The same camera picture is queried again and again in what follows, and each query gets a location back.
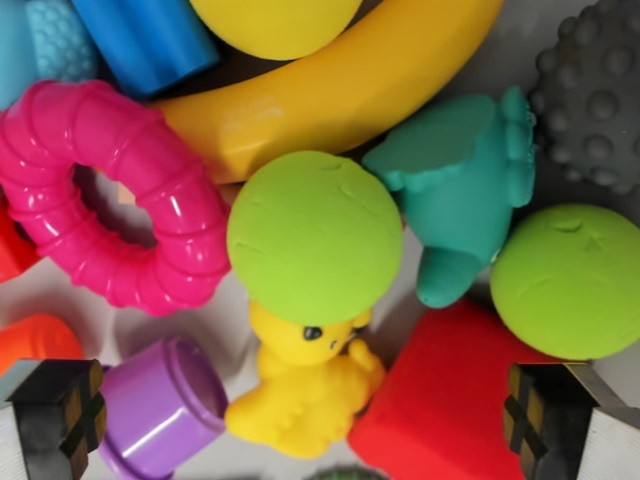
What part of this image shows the blue cylinder block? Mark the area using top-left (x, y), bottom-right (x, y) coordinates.
top-left (69, 0), bottom-right (222, 100)

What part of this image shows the green foam ball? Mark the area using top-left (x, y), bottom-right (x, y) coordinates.
top-left (226, 150), bottom-right (404, 324)
top-left (489, 203), bottom-right (640, 361)

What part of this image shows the white plastic bin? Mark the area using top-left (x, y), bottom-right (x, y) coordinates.
top-left (0, 0), bottom-right (640, 480)

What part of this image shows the small green bumpy ring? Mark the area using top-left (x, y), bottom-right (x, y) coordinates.
top-left (314, 464), bottom-right (371, 480)

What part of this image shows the orange plastic cup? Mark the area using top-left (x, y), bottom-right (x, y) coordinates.
top-left (0, 313), bottom-right (86, 376)

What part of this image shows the red wooden block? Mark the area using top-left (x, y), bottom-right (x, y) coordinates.
top-left (0, 199), bottom-right (41, 284)

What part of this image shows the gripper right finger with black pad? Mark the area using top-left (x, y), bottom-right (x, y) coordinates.
top-left (502, 362), bottom-right (640, 480)

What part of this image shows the grey knobbed ball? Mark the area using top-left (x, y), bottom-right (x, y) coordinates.
top-left (528, 0), bottom-right (640, 196)

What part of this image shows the yellow rubber bear toy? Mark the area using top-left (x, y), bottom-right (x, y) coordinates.
top-left (223, 299), bottom-right (387, 460)

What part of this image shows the pink ribbed plastic ring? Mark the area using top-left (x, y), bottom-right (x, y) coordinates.
top-left (0, 79), bottom-right (232, 317)

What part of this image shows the light blue rubber toy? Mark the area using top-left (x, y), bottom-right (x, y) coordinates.
top-left (0, 0), bottom-right (101, 111)

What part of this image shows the red fabric cube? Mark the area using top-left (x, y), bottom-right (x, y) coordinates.
top-left (347, 298), bottom-right (591, 480)

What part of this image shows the teal rubber animal toy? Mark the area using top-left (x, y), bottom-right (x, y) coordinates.
top-left (361, 85), bottom-right (537, 309)

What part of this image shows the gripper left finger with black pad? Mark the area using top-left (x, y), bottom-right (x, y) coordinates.
top-left (0, 357), bottom-right (109, 480)

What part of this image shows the purple plastic cup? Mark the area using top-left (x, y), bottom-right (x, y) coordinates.
top-left (98, 335), bottom-right (230, 480)

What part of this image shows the yellow foam ball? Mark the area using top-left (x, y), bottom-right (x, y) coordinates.
top-left (189, 0), bottom-right (364, 61)

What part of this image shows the yellow plastic banana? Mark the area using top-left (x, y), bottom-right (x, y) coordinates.
top-left (149, 0), bottom-right (505, 185)

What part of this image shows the red wooden stick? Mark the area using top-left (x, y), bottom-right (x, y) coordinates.
top-left (112, 182), bottom-right (139, 206)

